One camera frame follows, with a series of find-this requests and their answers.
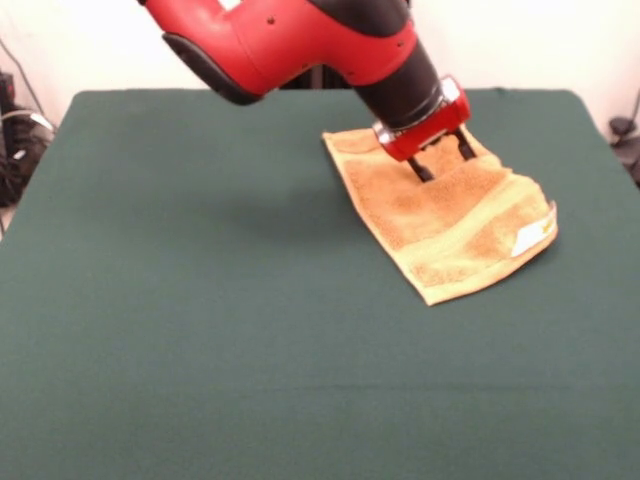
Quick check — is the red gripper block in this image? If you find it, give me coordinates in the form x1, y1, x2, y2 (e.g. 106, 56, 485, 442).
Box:
372, 74, 476, 184

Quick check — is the tan terry towel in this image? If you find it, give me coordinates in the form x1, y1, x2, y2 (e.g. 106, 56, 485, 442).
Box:
321, 123, 560, 307

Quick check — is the black stand foot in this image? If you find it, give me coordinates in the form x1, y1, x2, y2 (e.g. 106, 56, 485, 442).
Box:
609, 117, 640, 189

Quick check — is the dark green table cloth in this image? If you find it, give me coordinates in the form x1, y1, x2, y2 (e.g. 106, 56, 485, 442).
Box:
0, 88, 640, 480

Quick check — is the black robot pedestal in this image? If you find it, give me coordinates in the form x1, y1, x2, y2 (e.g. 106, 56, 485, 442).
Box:
274, 62, 360, 92

